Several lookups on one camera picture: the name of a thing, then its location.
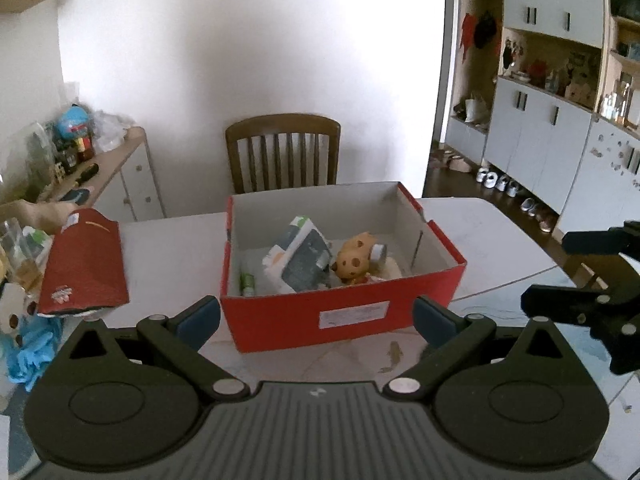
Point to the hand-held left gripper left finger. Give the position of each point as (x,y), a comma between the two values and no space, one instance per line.
(200,322)

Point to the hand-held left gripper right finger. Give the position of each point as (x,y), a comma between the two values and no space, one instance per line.
(432,322)

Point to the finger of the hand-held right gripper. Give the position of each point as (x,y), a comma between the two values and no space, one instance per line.
(590,241)
(565,305)

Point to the white green tube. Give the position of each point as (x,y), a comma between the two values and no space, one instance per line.
(247,282)

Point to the red cardboard box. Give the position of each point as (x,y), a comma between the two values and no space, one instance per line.
(280,320)

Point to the brown plush toy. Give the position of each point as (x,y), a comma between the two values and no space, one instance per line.
(355,257)

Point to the green white tissue pack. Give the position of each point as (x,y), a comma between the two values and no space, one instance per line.
(302,255)

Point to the row of shoes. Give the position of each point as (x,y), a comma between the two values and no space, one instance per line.
(500,182)

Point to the red paper bag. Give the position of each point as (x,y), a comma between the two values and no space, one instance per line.
(85,260)

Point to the white sideboard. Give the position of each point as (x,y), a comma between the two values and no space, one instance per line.
(135,180)

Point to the blue gloves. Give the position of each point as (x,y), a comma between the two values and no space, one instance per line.
(35,355)

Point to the white brown spotted toy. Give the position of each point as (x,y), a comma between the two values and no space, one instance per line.
(12,307)

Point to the dark sauce bottle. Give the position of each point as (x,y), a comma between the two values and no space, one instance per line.
(85,147)

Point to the clear plastic container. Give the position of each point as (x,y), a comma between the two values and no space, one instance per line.
(40,152)

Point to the white wall cabinet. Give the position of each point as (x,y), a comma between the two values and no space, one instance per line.
(535,130)

